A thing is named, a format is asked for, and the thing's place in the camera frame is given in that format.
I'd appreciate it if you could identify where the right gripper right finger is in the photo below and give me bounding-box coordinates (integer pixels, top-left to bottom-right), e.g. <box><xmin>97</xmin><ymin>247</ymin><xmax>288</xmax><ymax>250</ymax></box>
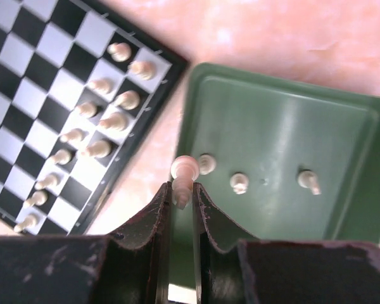
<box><xmin>193</xmin><ymin>183</ymin><xmax>380</xmax><ymax>303</ymax></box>

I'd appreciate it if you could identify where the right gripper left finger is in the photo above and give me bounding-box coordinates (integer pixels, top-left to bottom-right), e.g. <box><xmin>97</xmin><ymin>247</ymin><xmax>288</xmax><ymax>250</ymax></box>
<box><xmin>0</xmin><ymin>182</ymin><xmax>172</xmax><ymax>303</ymax></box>

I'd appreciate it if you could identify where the white pawn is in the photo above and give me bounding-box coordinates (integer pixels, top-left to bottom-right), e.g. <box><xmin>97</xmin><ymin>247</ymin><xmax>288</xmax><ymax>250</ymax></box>
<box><xmin>87</xmin><ymin>78</ymin><xmax>113</xmax><ymax>94</ymax></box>
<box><xmin>35</xmin><ymin>173</ymin><xmax>60</xmax><ymax>190</ymax></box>
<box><xmin>13</xmin><ymin>213</ymin><xmax>39</xmax><ymax>232</ymax></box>
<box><xmin>60</xmin><ymin>128</ymin><xmax>85</xmax><ymax>143</ymax></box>
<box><xmin>23</xmin><ymin>191</ymin><xmax>48</xmax><ymax>208</ymax></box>
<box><xmin>48</xmin><ymin>149</ymin><xmax>73</xmax><ymax>165</ymax></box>
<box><xmin>107</xmin><ymin>42</ymin><xmax>132</xmax><ymax>62</ymax></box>
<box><xmin>74</xmin><ymin>101</ymin><xmax>98</xmax><ymax>118</ymax></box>

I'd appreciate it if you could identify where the green plastic tray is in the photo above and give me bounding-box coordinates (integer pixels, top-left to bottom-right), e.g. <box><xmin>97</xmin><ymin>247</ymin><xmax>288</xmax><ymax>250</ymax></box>
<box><xmin>169</xmin><ymin>62</ymin><xmax>380</xmax><ymax>289</ymax></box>

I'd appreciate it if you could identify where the black white chess board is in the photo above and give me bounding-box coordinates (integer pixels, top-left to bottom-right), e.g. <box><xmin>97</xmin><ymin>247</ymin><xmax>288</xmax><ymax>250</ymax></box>
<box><xmin>0</xmin><ymin>1</ymin><xmax>188</xmax><ymax>235</ymax></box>

